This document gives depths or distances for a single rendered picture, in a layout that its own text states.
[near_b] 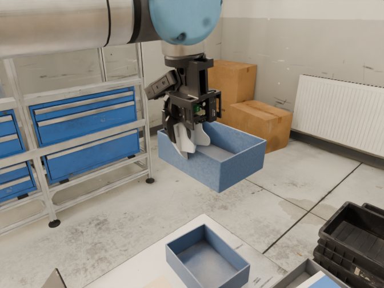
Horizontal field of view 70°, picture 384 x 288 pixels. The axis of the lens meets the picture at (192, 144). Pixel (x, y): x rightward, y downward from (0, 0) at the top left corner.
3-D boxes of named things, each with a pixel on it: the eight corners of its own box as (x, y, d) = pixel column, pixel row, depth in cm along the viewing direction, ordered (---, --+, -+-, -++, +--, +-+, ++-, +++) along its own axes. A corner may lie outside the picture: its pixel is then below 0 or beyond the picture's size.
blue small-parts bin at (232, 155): (158, 157, 66) (156, 130, 63) (202, 140, 75) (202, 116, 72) (219, 194, 53) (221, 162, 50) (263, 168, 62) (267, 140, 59)
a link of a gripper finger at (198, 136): (204, 166, 54) (202, 124, 50) (186, 155, 58) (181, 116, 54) (215, 159, 56) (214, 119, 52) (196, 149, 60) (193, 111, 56)
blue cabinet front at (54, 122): (49, 184, 187) (28, 106, 162) (139, 151, 230) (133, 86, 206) (51, 186, 185) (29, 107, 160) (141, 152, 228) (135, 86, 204)
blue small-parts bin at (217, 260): (166, 260, 83) (164, 244, 80) (204, 239, 91) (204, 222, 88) (207, 313, 69) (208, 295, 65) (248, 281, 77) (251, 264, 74)
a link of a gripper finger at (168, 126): (169, 146, 52) (164, 103, 48) (164, 143, 53) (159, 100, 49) (188, 138, 55) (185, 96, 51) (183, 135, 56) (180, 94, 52)
